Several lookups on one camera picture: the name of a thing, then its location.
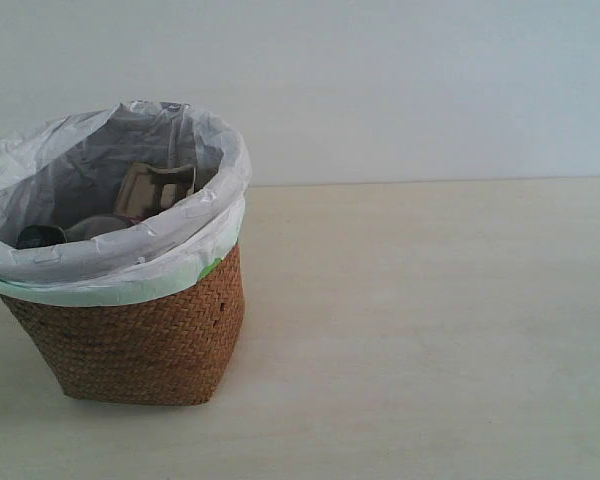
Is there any beige pulp cardboard tray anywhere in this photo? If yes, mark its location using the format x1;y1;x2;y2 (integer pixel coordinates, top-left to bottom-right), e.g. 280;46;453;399
113;162;196;220

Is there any clear bottle red label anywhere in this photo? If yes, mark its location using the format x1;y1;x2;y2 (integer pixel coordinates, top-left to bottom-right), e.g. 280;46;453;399
65;214;136;242

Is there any white plastic bin liner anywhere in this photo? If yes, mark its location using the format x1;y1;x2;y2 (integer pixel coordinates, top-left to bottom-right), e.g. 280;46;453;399
0;101;251;307

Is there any woven brown wicker basket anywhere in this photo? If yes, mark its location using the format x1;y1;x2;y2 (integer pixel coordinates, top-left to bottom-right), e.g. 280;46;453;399
0;247;245;406

